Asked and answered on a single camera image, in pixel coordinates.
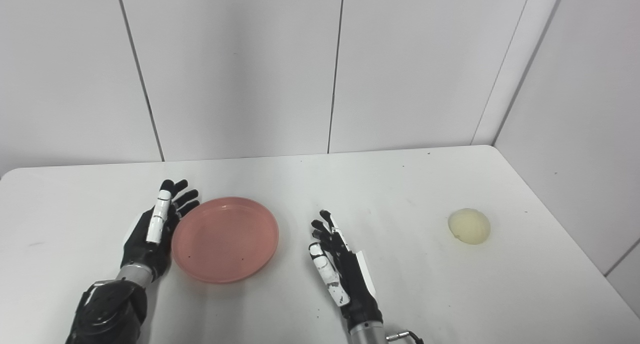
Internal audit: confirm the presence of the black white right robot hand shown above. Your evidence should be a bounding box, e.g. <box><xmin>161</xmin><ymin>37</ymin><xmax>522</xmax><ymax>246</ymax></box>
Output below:
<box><xmin>308</xmin><ymin>210</ymin><xmax>384</xmax><ymax>333</ymax></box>

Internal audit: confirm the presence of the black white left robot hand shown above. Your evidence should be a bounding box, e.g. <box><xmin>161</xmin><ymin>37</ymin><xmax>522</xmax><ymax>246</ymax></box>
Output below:
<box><xmin>120</xmin><ymin>179</ymin><xmax>201</xmax><ymax>283</ymax></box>

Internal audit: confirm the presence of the pink round plate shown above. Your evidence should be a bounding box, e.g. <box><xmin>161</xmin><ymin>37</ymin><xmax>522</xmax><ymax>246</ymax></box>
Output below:
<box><xmin>171</xmin><ymin>197</ymin><xmax>280</xmax><ymax>285</ymax></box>

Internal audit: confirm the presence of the cream steamed bun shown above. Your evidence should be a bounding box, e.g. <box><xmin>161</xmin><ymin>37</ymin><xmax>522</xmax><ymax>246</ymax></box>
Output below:
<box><xmin>448</xmin><ymin>208</ymin><xmax>492</xmax><ymax>246</ymax></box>

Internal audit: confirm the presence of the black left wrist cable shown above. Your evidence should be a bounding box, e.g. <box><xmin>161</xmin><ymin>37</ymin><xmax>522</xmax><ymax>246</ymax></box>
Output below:
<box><xmin>82</xmin><ymin>280</ymin><xmax>117</xmax><ymax>305</ymax></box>

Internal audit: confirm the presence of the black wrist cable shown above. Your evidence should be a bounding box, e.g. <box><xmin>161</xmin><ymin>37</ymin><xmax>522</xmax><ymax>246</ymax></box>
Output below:
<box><xmin>386</xmin><ymin>330</ymin><xmax>425</xmax><ymax>344</ymax></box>
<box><xmin>82</xmin><ymin>280</ymin><xmax>117</xmax><ymax>305</ymax></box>

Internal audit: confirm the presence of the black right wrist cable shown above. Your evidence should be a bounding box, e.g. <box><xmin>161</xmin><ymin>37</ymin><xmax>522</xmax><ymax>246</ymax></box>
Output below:
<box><xmin>386</xmin><ymin>330</ymin><xmax>425</xmax><ymax>344</ymax></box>

